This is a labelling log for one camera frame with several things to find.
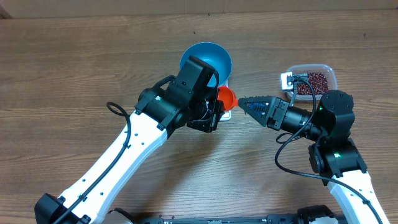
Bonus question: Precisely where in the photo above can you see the orange measuring scoop blue handle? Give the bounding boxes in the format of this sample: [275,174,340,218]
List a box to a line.
[218,86,245,113]

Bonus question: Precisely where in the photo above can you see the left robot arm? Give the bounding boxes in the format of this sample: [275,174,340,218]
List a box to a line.
[34,55,224,223]

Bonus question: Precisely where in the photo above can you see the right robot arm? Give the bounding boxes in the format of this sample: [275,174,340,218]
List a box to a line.
[238,90,389,223]

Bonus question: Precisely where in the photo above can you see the white kitchen scale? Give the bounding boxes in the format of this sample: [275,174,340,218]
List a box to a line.
[220,80,232,121]

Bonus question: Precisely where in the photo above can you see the blue bowl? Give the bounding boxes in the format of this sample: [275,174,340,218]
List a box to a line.
[180,42,233,86]

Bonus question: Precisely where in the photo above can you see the red beans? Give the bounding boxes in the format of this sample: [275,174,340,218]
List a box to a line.
[297,73,329,95]

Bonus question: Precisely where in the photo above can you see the right black cable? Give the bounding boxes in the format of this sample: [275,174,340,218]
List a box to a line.
[274,78,385,224]

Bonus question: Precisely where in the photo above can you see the black cable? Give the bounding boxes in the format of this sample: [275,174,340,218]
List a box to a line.
[274,78,385,224]
[52,101,132,224]

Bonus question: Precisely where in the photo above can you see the left black cable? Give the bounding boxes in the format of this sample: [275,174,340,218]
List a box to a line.
[52,101,132,224]

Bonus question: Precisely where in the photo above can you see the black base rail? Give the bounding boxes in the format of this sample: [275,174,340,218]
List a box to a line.
[103,205,348,224]

